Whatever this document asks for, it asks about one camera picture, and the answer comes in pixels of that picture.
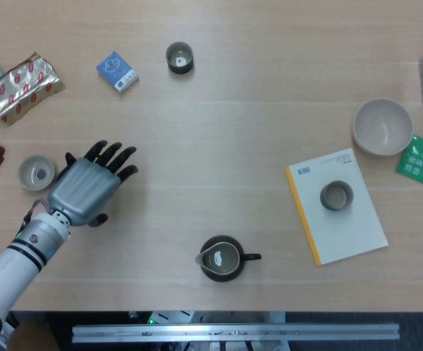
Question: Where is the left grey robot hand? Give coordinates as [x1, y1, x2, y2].
[46, 139, 139, 227]

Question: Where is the dark cylindrical teacup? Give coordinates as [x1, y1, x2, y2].
[165, 41, 195, 75]
[319, 180, 355, 212]

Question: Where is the small grey shallow cup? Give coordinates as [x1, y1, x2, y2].
[17, 154, 56, 192]

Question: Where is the gold foil bag red print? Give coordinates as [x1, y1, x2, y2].
[0, 52, 66, 127]

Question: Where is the blue tea bag packet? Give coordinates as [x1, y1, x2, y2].
[96, 50, 140, 93]

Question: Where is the brown stool seat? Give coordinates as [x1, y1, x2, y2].
[8, 320, 61, 351]

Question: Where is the white notebook yellow spine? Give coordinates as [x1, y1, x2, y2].
[284, 147, 389, 267]

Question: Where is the large beige bowl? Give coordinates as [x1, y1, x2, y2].
[352, 97, 415, 157]

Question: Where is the green tea sachet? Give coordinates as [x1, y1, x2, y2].
[395, 135, 423, 192]

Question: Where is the dark pitcher with handle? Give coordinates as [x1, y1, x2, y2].
[195, 235, 262, 283]

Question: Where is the aluminium rail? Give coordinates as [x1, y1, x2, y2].
[72, 322, 401, 344]

